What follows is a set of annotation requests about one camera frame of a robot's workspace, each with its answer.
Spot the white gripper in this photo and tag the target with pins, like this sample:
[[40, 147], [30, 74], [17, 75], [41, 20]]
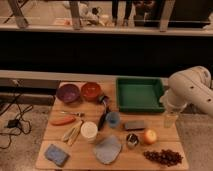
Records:
[[170, 119]]

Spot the grey-blue towel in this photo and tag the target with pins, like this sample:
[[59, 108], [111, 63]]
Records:
[[107, 150]]

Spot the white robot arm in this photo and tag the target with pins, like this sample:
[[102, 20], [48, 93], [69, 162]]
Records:
[[189, 86]]

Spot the red-yellow apple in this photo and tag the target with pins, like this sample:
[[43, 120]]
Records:
[[149, 136]]

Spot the dark grey block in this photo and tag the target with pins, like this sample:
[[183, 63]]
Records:
[[134, 125]]

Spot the bunch of dark grapes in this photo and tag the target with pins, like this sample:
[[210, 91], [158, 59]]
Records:
[[164, 157]]

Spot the green plastic tray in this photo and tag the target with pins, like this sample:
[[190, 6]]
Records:
[[139, 95]]

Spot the small metal cup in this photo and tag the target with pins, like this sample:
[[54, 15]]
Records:
[[132, 140]]

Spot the blue plastic cup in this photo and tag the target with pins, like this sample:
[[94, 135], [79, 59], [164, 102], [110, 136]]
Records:
[[113, 119]]

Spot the white cup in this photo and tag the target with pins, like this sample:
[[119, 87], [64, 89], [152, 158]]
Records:
[[89, 131]]

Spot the orange bowl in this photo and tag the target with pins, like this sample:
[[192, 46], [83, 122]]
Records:
[[91, 91]]

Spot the metal spoon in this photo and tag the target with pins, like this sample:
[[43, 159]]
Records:
[[79, 114]]

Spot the beige tongs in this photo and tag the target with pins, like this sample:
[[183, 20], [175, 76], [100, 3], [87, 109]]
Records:
[[71, 134]]

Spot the orange carrot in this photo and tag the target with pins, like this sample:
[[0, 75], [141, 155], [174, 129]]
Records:
[[63, 121]]

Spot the purple bowl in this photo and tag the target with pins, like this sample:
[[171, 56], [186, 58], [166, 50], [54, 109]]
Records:
[[68, 93]]

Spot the blue sponge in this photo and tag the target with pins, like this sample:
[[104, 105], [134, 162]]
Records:
[[56, 155]]

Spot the black handled brush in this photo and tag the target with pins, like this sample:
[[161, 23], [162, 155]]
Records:
[[104, 100]]

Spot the black power adapter with cables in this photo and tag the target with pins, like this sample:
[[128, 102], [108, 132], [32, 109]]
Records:
[[18, 125]]

